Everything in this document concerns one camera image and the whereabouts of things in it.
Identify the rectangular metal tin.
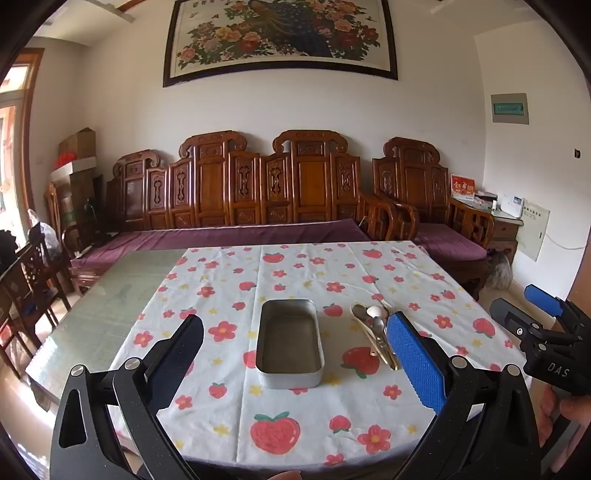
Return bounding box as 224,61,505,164
255,299,324,389

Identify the wooden door frame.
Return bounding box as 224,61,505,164
0,47,45,232

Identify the black cloth bundle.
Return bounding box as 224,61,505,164
0,228,17,273

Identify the long purple seat cushion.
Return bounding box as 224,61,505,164
71,218,372,268

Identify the strawberry flower print tablecloth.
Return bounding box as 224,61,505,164
99,241,532,468

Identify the wooden side table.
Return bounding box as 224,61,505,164
462,194,525,278

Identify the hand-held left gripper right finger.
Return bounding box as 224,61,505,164
385,311,543,480

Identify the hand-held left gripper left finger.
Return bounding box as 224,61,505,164
51,314,205,480

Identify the framed peacock flower painting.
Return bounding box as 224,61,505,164
163,0,399,88

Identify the carved wooden armchair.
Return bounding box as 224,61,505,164
372,137,497,301

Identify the clear plastic bag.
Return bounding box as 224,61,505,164
28,209,61,259

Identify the brown cardboard box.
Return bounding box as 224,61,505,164
58,127,97,160

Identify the wooden dining chair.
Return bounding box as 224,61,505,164
16,237,75,324
0,272,42,374

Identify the carved wooden sofa bench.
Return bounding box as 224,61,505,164
62,130,398,296

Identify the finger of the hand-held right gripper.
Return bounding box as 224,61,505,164
524,284,583,330
489,298,561,356

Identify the square purple seat cushion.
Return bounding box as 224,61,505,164
416,224,489,260

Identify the metal spoon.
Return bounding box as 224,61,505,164
372,316,399,371

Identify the beige plastic spoon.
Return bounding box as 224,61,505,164
351,302,377,337

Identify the grey plastic bag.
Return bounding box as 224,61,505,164
487,251,513,291

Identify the white wall panel cover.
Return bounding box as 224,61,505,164
516,200,551,262

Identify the flat white box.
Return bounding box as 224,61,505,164
50,157,98,183

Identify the person's right hand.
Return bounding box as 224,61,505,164
537,384,591,448

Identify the grey wall electrical box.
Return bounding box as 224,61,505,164
490,92,529,124

